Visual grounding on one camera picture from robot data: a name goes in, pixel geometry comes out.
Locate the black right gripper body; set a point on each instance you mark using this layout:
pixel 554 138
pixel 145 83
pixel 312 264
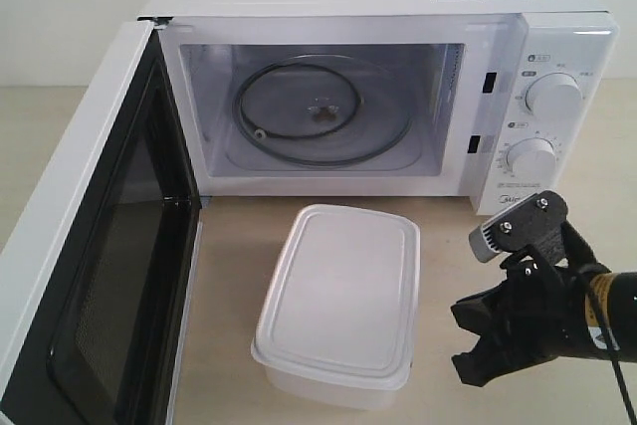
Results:
pixel 561 297

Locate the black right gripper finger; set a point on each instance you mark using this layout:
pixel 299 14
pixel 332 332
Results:
pixel 488 360
pixel 486 314

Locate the white lidded plastic container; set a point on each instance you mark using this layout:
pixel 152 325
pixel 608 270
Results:
pixel 337 323

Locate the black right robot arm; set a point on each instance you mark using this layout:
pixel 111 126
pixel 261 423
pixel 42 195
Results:
pixel 622 317

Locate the white microwave oven body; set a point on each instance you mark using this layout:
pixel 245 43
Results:
pixel 468 63

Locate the lower white timer knob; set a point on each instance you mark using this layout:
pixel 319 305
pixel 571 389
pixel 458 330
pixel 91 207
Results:
pixel 531 159

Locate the upper white control knob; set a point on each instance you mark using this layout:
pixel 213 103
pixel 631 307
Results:
pixel 553 96

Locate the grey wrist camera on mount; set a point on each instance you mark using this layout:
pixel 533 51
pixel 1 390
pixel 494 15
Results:
pixel 520 224

